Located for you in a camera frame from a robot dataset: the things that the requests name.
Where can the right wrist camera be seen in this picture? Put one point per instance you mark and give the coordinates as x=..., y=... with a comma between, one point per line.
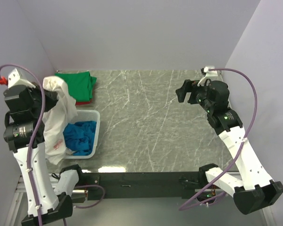
x=208, y=72

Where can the green folded t shirt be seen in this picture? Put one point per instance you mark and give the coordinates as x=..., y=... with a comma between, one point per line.
x=80, y=85

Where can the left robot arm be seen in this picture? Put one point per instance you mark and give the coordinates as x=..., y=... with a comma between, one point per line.
x=24, y=135

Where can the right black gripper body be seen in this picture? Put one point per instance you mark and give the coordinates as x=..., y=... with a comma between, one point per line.
x=193, y=92

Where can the white plastic basket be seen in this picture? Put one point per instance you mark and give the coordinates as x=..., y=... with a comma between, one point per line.
x=86, y=115

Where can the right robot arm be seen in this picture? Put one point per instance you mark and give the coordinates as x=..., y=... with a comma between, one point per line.
x=256, y=189

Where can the red folded t shirt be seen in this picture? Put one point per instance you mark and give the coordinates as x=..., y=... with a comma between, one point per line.
x=78, y=103

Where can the blue t shirt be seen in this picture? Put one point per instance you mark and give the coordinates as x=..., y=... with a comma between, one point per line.
x=79, y=137

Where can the white t shirt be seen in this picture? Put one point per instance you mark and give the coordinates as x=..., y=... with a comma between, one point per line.
x=56, y=119

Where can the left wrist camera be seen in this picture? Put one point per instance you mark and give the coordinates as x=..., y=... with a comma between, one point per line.
x=15, y=78

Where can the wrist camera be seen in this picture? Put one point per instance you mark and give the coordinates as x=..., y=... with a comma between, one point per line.
x=15, y=78
x=208, y=72

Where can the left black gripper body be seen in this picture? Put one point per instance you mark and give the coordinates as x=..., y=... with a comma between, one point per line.
x=49, y=99

